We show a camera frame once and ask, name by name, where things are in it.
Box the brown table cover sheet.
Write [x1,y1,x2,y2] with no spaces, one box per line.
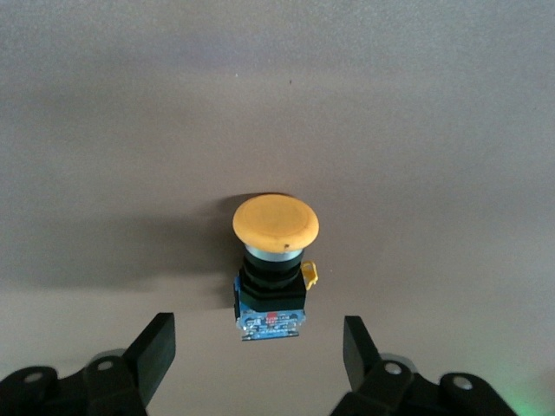
[0,0,555,416]

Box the yellow mushroom push button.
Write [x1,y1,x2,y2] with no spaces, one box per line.
[232,193,322,342]

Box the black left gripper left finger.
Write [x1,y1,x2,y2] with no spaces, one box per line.
[0,312,177,416]

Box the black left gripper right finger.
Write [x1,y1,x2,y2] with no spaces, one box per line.
[331,315,517,416]

